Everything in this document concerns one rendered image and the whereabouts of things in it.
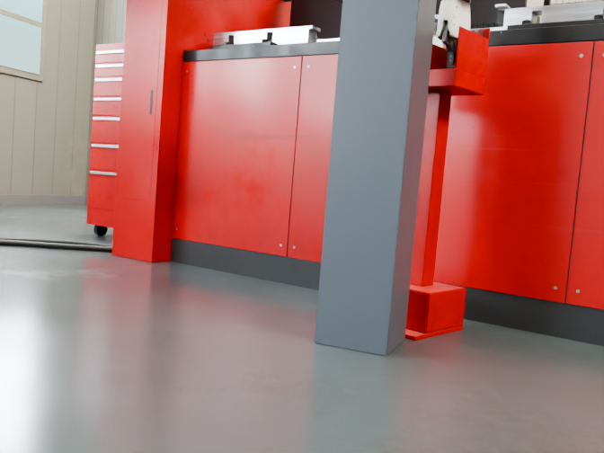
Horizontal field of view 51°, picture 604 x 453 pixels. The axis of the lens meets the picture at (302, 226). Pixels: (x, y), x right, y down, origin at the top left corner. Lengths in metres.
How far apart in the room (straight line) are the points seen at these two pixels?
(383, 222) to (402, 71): 0.34
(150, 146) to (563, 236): 1.61
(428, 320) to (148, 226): 1.36
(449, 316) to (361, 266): 0.41
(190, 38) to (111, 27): 3.37
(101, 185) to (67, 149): 2.51
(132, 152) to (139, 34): 0.48
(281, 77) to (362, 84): 0.93
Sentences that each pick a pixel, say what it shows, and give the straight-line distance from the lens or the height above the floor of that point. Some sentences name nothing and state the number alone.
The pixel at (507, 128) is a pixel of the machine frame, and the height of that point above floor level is 0.59.
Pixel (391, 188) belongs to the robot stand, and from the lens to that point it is 1.45.
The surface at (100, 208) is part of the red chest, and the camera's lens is 3.47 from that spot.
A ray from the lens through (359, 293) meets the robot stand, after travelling 1.49.
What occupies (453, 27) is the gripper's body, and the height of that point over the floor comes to 0.81.
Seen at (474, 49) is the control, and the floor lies 0.77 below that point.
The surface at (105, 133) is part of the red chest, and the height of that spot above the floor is 0.54.
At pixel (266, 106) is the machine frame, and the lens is 2.41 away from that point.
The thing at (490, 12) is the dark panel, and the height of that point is 1.11.
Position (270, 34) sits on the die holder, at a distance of 2.65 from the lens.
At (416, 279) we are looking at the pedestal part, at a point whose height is 0.14.
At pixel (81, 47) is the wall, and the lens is 6.11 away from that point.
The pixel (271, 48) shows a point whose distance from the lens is 2.44.
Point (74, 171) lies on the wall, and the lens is 6.02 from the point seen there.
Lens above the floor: 0.39
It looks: 4 degrees down
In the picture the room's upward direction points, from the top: 5 degrees clockwise
